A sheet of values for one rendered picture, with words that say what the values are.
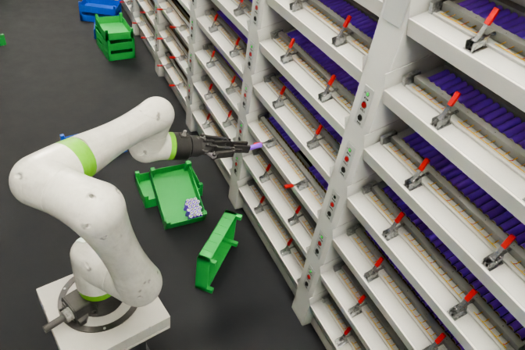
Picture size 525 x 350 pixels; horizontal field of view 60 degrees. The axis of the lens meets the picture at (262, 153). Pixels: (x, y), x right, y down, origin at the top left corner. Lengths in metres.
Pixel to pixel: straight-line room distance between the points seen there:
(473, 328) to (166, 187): 1.56
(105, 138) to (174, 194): 1.14
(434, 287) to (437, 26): 0.65
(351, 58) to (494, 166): 0.50
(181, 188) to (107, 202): 1.35
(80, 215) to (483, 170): 0.84
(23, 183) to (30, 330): 1.00
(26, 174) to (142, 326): 0.66
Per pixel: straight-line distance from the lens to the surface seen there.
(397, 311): 1.47
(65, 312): 1.55
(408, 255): 1.34
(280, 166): 1.80
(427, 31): 1.12
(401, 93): 1.23
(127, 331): 1.54
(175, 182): 2.35
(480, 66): 1.03
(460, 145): 1.10
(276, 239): 2.04
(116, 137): 1.24
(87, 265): 1.41
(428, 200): 1.22
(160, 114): 1.36
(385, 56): 1.22
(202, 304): 2.00
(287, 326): 1.98
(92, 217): 1.00
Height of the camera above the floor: 1.67
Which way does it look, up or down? 38 degrees down
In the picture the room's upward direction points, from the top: 10 degrees clockwise
